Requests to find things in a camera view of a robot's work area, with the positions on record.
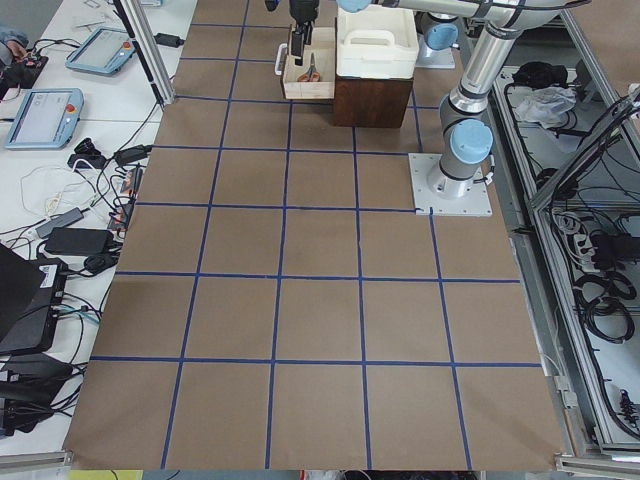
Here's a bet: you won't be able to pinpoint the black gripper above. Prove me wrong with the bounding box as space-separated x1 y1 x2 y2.
289 0 319 66

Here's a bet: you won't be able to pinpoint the aluminium frame post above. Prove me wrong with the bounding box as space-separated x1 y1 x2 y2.
114 0 175 107

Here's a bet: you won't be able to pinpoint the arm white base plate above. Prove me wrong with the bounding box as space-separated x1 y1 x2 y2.
408 153 493 217
416 26 458 69

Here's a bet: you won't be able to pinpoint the white foam box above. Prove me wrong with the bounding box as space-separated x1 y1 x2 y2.
336 5 419 79

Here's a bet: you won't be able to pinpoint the small black adapter on table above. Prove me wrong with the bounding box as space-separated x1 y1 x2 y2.
154 33 184 48

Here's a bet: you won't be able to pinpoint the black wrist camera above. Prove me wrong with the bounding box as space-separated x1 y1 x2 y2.
264 0 281 12

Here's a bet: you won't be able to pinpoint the black laptop computer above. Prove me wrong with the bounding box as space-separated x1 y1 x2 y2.
1 246 67 356

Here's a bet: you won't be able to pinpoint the blue teach pendant far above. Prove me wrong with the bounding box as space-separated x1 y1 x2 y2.
65 27 135 76

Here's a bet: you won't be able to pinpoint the blue teach pendant near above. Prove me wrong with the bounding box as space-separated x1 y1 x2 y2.
5 88 84 150

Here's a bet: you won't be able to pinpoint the blue teach pendant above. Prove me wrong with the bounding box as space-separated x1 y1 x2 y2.
5 88 84 150
65 27 135 76

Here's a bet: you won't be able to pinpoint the orange grey handled scissors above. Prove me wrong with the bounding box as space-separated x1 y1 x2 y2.
297 53 321 83

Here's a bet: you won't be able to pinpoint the dark wooden drawer cabinet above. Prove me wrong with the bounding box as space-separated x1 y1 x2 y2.
333 76 413 129

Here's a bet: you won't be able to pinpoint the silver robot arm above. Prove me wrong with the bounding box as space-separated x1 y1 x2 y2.
379 0 584 200

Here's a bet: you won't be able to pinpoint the black power adapter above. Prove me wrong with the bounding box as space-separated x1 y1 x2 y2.
44 227 113 256

